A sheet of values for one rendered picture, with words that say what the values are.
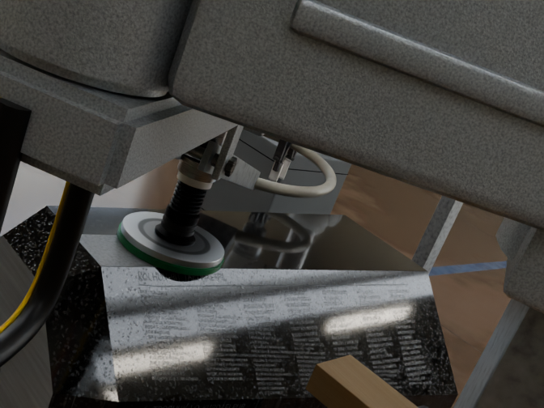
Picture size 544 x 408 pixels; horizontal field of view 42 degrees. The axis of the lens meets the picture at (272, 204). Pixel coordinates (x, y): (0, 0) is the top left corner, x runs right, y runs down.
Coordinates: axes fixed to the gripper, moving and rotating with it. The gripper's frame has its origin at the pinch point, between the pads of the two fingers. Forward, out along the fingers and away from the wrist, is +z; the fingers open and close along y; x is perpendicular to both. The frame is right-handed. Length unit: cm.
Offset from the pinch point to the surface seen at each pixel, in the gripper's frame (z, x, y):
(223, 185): 32, -36, -43
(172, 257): -9, 23, 95
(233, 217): -3, 14, 53
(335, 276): -2, 43, 52
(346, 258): -2, 41, 40
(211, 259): -8, 27, 87
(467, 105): -62, 66, 135
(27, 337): -20, 34, 145
